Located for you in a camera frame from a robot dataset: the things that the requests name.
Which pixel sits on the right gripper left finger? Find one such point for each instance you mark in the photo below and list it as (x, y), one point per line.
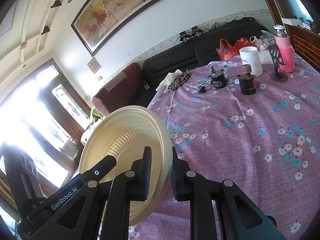
(128, 186)

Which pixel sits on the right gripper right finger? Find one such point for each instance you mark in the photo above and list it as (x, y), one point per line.
(219, 210)

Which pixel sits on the large cream bowl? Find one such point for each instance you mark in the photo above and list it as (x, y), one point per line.
(124, 134)

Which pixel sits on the patterned blanket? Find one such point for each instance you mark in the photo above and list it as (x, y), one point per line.
(87, 133)

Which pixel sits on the green pillow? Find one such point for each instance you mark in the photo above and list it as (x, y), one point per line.
(95, 115)

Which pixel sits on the purple floral tablecloth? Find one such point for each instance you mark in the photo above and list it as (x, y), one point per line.
(267, 143)

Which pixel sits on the maroon armchair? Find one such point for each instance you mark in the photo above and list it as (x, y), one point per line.
(119, 91)

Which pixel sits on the wooden glass door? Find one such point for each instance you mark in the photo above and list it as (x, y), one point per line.
(45, 117)

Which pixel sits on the white cloth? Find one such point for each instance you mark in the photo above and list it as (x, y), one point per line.
(169, 79)

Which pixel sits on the leopard print cloth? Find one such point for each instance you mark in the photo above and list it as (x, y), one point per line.
(178, 81)

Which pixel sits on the black charger plug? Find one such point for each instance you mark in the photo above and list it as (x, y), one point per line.
(202, 89)

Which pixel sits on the black round device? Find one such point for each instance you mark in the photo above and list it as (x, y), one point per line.
(217, 77)

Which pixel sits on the dark glass bottle with cork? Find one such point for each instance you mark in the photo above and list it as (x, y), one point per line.
(246, 80)

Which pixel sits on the black leather sofa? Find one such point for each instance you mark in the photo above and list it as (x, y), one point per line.
(197, 52)

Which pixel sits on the white plastic jar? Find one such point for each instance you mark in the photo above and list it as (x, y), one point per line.
(250, 55)

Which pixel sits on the white tissue pack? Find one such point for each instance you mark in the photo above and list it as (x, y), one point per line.
(265, 57)

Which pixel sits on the red plastic bag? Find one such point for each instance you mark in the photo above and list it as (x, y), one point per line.
(228, 51)

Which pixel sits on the black phone stand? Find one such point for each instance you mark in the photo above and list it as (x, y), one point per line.
(277, 61)

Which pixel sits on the black clamps on sofa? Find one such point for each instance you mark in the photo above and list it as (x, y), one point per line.
(195, 32)

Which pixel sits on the pink thermos bottle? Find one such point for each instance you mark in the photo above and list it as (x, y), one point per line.
(284, 45)

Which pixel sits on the framed horse painting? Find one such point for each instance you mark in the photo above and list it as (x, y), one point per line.
(98, 20)

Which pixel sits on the wall plaque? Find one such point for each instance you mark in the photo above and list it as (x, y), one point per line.
(94, 65)

